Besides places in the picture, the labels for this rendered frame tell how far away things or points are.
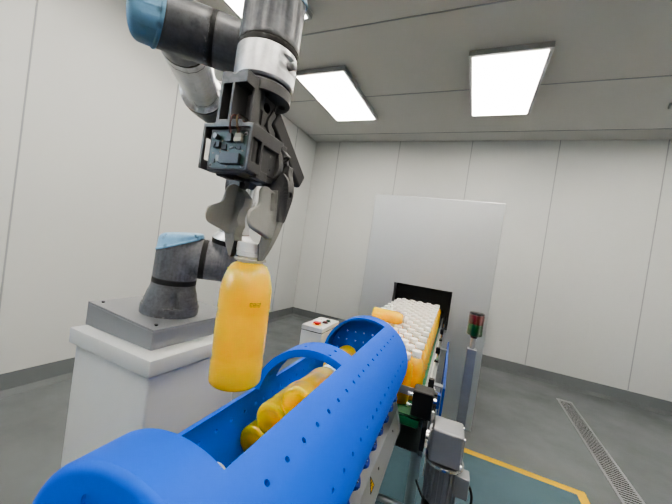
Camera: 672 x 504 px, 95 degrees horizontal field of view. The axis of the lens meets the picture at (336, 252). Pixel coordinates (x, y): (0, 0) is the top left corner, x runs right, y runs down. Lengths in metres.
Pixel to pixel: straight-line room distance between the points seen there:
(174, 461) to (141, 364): 0.48
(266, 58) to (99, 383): 0.85
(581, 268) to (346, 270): 3.47
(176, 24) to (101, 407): 0.85
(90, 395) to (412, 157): 5.21
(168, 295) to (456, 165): 4.97
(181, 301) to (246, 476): 0.62
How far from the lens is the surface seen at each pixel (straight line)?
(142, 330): 0.90
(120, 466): 0.39
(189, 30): 0.55
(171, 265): 0.93
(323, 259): 5.82
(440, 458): 1.37
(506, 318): 5.30
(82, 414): 1.10
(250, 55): 0.43
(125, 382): 0.93
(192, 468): 0.39
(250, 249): 0.41
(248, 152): 0.36
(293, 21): 0.46
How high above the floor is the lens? 1.46
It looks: 1 degrees down
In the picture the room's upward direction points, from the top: 8 degrees clockwise
